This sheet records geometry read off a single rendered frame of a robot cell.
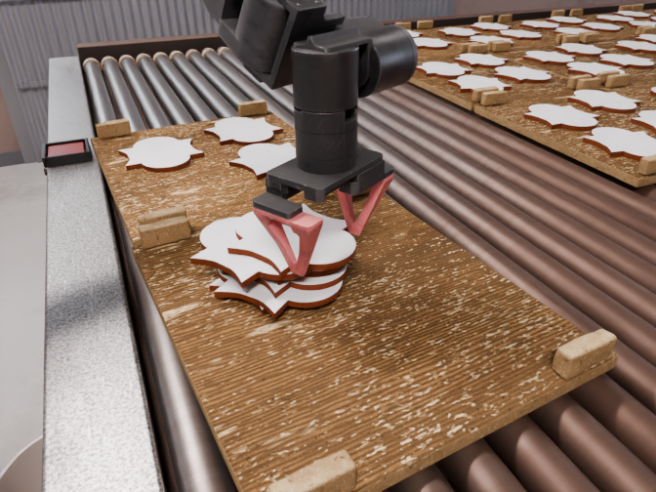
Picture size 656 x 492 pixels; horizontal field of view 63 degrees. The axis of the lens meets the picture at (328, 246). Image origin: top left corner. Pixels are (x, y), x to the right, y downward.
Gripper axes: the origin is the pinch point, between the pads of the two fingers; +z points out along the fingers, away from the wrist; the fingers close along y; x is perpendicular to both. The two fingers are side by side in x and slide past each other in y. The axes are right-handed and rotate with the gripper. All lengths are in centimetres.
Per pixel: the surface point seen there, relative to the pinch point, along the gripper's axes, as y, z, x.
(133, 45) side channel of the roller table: 63, 3, 122
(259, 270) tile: -6.4, 1.0, 3.7
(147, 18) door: 170, 19, 262
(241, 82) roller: 60, 6, 73
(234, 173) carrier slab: 15.4, 4.9, 29.8
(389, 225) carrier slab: 15.6, 5.3, 1.8
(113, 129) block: 14, 3, 59
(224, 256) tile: -6.7, 0.9, 8.4
